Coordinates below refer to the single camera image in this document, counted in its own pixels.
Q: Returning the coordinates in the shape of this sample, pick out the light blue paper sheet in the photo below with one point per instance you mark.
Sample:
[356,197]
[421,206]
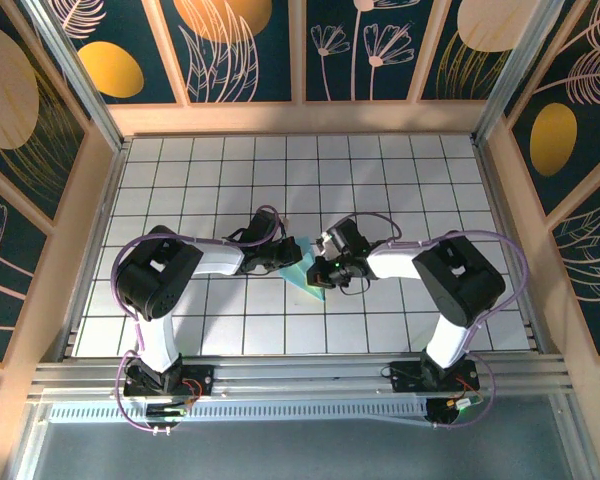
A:
[297,275]

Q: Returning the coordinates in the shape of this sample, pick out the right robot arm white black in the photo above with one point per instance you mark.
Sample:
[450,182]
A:
[395,262]

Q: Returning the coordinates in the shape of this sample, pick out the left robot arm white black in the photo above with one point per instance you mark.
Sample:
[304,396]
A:
[215,257]

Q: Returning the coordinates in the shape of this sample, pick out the black round electronics module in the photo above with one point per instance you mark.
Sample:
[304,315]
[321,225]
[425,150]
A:
[445,412]

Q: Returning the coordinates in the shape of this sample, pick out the black rectangular electronics module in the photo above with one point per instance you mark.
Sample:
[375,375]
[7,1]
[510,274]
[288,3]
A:
[165,412]

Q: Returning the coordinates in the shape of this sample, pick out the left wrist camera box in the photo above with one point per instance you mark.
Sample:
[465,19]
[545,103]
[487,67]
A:
[284,222]

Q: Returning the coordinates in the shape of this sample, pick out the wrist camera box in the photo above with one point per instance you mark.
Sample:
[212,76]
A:
[284,222]
[324,244]

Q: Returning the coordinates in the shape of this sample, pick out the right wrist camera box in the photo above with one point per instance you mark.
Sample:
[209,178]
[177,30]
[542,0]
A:
[324,244]

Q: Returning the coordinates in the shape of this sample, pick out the aluminium mounting rail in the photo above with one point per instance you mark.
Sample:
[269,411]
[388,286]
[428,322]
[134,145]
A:
[300,375]

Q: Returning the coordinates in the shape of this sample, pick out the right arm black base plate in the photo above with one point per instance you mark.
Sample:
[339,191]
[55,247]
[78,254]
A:
[405,375]

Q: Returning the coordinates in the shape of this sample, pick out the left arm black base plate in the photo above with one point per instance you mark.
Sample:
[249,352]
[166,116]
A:
[200,377]

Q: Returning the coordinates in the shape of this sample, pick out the aluminium corner post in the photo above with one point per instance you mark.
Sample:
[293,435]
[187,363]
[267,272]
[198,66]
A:
[80,85]
[510,75]

